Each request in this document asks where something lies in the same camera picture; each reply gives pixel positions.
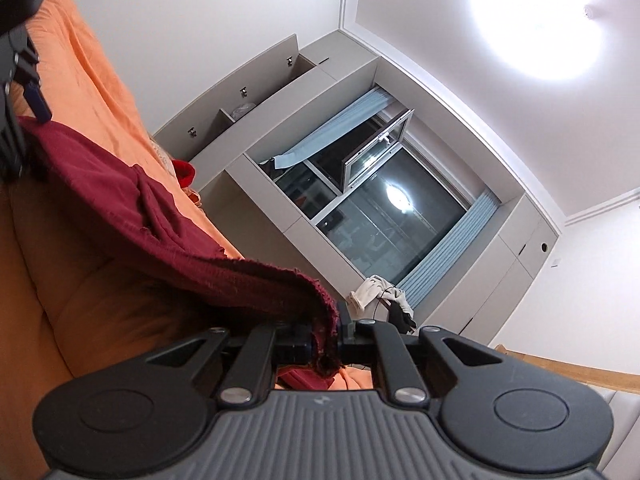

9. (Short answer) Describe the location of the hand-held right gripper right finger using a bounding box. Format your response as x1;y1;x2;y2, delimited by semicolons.
332;302;506;406

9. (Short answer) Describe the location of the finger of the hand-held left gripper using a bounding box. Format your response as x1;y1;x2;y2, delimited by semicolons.
0;105;28;183
0;27;52;124

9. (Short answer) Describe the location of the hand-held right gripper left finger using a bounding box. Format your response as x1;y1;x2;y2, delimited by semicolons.
144;322;321;407

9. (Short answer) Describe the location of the dark red sweater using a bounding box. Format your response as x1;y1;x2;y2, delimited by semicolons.
15;115;351;391

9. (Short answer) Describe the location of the white cloth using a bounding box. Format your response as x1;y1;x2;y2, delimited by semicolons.
348;275;396;318

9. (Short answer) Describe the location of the orange blanket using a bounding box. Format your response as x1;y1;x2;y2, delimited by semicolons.
0;0;376;480

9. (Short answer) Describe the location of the black cloth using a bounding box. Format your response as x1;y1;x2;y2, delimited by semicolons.
380;287;417;335

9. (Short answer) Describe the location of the window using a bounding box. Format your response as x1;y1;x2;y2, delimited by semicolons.
257;85;501;306

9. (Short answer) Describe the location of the light blue curtain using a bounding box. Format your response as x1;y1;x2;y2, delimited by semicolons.
272;85;396;171
400;195;503;306

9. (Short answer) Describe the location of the pale patterned cloth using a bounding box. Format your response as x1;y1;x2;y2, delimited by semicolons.
150;140;176;171

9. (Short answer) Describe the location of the red plush item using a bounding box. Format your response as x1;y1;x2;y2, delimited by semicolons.
172;160;197;188

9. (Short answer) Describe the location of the grey built-in cabinet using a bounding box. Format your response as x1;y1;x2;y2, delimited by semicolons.
152;30;561;346

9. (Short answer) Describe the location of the round ceiling lamp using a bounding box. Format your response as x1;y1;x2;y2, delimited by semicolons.
467;0;608;83

